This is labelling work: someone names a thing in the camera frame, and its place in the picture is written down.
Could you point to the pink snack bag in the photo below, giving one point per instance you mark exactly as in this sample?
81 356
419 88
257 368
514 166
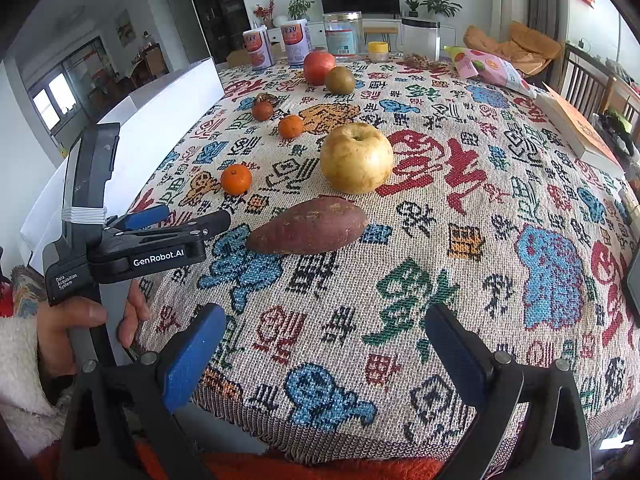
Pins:
487 67

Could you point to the green potted plant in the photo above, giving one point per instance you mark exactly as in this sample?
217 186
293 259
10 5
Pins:
300 7

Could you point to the printed tablecloth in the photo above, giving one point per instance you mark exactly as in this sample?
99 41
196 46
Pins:
450 270

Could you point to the red garment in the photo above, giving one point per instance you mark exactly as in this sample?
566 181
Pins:
300 467

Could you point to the clear container black lid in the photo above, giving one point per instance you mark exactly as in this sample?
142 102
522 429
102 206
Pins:
421 40

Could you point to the large leafy potted plant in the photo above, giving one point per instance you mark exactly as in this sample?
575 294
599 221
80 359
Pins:
440 4

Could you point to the sweet potato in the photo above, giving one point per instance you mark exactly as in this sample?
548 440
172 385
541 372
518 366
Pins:
307 227

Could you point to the small yellow lid jar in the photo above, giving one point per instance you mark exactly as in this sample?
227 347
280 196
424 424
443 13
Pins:
378 51

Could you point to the red flower arrangement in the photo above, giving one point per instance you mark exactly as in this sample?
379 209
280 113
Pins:
264 12

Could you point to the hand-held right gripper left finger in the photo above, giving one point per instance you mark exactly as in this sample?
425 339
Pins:
192 355

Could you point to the wooden chair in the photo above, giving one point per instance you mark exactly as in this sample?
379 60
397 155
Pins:
595 80

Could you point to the tangerine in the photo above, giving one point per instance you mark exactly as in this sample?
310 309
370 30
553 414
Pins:
291 126
236 179

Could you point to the red apple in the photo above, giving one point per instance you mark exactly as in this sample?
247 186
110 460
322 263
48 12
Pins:
319 66

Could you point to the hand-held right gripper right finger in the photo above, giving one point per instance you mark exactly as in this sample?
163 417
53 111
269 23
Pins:
457 355

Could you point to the white television cabinet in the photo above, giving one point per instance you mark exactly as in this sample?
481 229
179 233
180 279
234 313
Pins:
385 25

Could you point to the orange cover book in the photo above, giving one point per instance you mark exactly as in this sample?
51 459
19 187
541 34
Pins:
575 127

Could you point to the small reddish brown fruit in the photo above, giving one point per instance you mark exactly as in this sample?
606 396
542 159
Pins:
262 110

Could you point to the person's left hand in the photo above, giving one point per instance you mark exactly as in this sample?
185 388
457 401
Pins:
60 325

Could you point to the round brown pear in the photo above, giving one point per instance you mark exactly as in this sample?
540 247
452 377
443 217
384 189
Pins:
340 80

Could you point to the orange label can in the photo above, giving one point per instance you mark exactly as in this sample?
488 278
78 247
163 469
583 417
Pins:
257 50
295 42

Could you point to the large clear jar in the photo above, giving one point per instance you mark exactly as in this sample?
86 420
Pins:
342 34

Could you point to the person's left forearm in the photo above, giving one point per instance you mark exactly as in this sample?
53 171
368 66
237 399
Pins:
20 375

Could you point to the white board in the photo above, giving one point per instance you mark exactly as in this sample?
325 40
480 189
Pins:
165 100

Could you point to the small potted plant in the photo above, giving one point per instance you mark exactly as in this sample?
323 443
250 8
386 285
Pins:
412 7

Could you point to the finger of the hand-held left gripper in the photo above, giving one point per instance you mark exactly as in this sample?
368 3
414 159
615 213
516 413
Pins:
147 216
210 224

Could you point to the yellow apple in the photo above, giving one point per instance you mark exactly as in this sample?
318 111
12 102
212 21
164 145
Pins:
356 157

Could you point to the orange cloth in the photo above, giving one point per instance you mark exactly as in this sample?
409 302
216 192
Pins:
515 42

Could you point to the dark cabinet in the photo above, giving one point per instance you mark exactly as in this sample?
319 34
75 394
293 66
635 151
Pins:
217 5

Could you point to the wall picture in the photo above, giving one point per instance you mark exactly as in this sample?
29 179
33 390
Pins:
125 27

